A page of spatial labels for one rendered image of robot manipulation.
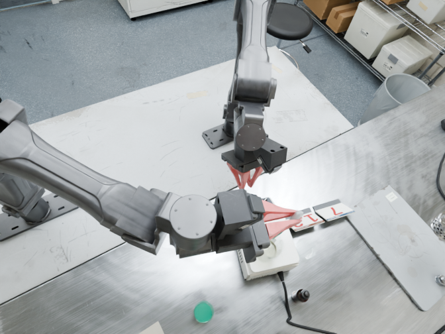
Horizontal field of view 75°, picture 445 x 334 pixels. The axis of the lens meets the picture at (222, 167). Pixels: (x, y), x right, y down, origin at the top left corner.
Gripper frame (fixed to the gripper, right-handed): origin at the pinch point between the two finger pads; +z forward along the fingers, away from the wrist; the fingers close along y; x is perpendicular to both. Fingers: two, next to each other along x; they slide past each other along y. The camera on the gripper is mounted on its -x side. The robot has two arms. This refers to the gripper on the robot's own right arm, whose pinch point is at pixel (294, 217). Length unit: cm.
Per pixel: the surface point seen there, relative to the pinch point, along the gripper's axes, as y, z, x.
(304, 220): 6.4, 16.9, 28.6
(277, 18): 138, 62, 59
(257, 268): -3.7, -1.7, 22.5
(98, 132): 46, -36, 34
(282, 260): -3.3, 4.6, 22.3
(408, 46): 143, 187, 86
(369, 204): 7.6, 38.7, 29.0
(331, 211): 7.6, 25.7, 28.6
